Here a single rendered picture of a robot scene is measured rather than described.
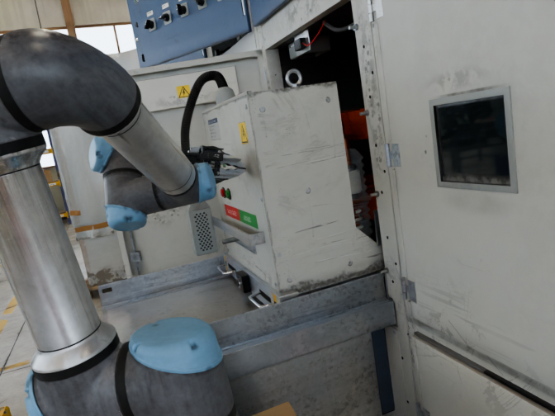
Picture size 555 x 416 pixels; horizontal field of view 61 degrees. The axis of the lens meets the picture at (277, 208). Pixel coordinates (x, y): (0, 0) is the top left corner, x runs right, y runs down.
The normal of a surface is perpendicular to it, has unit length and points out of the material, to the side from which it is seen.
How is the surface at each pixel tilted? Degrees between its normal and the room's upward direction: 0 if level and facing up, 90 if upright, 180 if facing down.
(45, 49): 66
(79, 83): 102
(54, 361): 51
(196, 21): 90
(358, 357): 90
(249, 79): 90
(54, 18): 90
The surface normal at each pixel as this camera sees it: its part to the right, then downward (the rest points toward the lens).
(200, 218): 0.35, 0.10
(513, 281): -0.92, 0.21
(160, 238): 0.05, 0.16
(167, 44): -0.64, 0.22
